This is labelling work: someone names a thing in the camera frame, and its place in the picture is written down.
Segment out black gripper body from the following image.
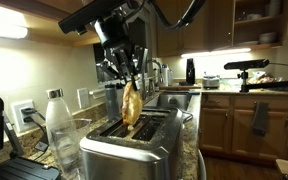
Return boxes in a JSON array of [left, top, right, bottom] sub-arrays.
[[93, 13, 135, 54]]

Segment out brown bread slice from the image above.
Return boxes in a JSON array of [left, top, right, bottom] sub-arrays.
[[121, 81, 144, 132]]

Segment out stainless steel two-slot toaster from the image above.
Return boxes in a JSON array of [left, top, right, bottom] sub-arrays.
[[78, 105, 185, 180]]

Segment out curved metal faucet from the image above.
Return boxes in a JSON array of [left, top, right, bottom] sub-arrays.
[[146, 59, 164, 88]]

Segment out white soap bottle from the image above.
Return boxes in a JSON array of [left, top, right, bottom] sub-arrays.
[[161, 63, 171, 87]]

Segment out translucent white bottle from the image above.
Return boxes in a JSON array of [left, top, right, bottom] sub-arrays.
[[115, 83, 125, 113]]

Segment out grey sports bottle black cap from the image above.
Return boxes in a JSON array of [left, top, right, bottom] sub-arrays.
[[104, 83, 121, 121]]

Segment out wooden cutting board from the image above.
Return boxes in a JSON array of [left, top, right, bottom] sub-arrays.
[[158, 83, 202, 92]]

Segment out stainless steel sink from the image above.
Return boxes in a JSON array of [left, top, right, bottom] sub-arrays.
[[155, 90, 193, 112]]

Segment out small silver countertop appliance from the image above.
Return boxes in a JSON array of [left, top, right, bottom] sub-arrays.
[[202, 75, 221, 90]]

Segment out under-cabinet light strip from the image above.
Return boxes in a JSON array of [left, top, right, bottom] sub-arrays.
[[180, 47, 252, 59], [0, 3, 29, 40]]

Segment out open wooden shelf cabinet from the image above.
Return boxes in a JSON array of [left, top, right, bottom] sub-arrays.
[[155, 0, 288, 58]]

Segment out black power plug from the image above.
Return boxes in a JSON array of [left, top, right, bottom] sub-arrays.
[[20, 107, 50, 153]]

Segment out wooden base cabinet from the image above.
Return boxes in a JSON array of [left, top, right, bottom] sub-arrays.
[[198, 92, 288, 164]]

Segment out plastic food bag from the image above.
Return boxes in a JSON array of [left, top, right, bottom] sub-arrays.
[[247, 70, 283, 85]]

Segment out stacked white bowls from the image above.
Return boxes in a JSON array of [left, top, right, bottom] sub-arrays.
[[258, 31, 278, 44]]

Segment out grey hanging dish towel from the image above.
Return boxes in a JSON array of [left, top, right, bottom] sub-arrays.
[[250, 101, 270, 137]]

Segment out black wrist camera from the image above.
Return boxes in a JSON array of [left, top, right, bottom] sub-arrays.
[[57, 0, 129, 36]]

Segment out white switch plate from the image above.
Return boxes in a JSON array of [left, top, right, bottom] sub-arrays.
[[76, 87, 90, 110]]

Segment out wooden wall cabinet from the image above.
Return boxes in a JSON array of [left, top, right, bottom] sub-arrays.
[[0, 0, 120, 48]]

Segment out black stereo camera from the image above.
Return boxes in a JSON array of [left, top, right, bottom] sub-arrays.
[[223, 58, 270, 71]]

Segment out white wall outlet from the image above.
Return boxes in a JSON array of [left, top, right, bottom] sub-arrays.
[[10, 99, 37, 134]]

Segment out black camera clamp stand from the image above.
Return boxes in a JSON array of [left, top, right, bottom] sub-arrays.
[[236, 69, 288, 94]]

